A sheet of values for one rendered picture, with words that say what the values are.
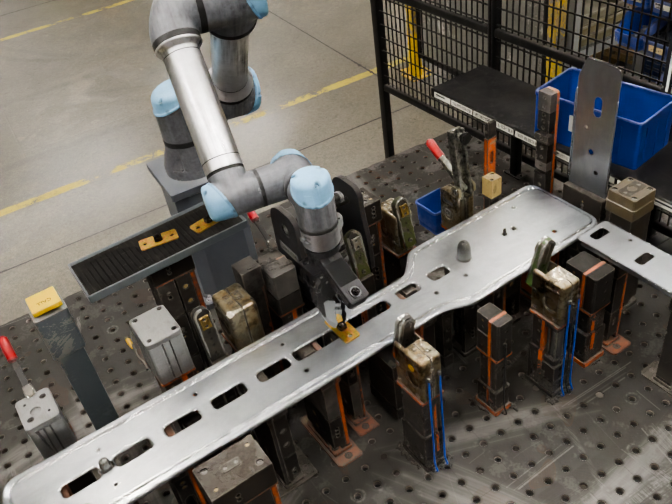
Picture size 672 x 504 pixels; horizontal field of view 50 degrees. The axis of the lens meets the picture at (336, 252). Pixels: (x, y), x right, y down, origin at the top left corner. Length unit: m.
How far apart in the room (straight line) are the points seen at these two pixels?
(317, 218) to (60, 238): 2.74
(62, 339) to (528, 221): 1.08
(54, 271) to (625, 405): 2.73
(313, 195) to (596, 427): 0.85
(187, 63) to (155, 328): 0.52
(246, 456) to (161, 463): 0.17
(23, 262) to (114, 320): 1.74
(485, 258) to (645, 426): 0.51
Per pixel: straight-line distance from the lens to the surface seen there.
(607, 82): 1.72
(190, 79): 1.42
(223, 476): 1.31
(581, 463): 1.68
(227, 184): 1.36
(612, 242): 1.73
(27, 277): 3.76
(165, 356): 1.48
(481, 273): 1.62
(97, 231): 3.88
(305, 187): 1.28
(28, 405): 1.52
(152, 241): 1.61
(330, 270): 1.37
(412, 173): 2.51
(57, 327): 1.58
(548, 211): 1.81
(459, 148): 1.73
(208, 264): 2.02
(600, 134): 1.79
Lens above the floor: 2.07
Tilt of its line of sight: 39 degrees down
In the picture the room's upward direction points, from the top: 9 degrees counter-clockwise
